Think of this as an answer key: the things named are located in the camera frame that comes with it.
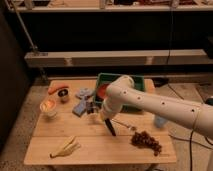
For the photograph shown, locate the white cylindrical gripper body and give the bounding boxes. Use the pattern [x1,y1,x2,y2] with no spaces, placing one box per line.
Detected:
[101,99,119,119]

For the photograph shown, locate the black handled brush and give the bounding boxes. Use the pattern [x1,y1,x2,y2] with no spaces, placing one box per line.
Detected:
[85,101,117,137]

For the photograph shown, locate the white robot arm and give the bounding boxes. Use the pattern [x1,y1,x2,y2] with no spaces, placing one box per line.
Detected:
[100,75,213,140]

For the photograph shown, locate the green plastic tray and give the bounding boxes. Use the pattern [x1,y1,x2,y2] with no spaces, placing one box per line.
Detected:
[92,72,146,113]

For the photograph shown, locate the red bowl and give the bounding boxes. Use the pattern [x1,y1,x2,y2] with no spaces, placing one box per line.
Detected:
[97,83,108,100]

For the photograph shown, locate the blue sponge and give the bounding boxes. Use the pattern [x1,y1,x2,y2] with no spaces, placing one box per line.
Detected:
[72,100,86,117]

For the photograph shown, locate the bunch of dark grapes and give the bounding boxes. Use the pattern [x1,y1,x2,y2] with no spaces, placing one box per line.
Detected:
[131,131,162,156]

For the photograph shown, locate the small metal cup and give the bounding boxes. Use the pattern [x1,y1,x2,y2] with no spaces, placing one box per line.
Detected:
[58,89,69,103]

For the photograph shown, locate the light blue cup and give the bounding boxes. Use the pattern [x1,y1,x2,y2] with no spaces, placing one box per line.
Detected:
[154,116,167,128]

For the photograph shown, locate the yellow banana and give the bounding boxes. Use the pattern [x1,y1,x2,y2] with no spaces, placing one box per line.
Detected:
[50,136,81,158]

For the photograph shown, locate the orange carrot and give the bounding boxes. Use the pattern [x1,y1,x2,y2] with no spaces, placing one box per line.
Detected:
[47,84,69,95]

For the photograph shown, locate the clear cup with orange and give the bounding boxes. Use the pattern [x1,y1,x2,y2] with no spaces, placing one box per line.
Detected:
[40,99,57,118]

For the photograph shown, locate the white lower shelf beam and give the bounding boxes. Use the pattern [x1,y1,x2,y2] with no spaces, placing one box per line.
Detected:
[25,49,213,68]

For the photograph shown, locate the metal diagonal pole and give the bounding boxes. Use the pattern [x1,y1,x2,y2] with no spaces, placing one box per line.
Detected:
[8,0,48,82]

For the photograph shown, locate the white upper shelf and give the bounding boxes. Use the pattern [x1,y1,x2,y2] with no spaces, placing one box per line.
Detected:
[4,0,213,12]

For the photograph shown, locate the black floor cables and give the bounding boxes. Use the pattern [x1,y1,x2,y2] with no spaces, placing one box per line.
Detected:
[163,83,213,171]

